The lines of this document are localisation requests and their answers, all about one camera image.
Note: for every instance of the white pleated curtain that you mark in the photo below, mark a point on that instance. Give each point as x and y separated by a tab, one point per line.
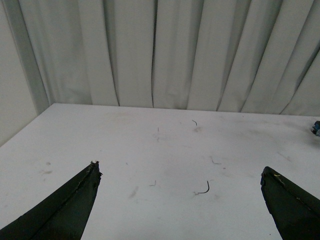
246	56

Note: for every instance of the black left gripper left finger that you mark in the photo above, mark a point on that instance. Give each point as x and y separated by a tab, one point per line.
63	215

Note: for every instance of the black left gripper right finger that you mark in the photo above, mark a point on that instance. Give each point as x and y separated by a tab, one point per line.
296	212

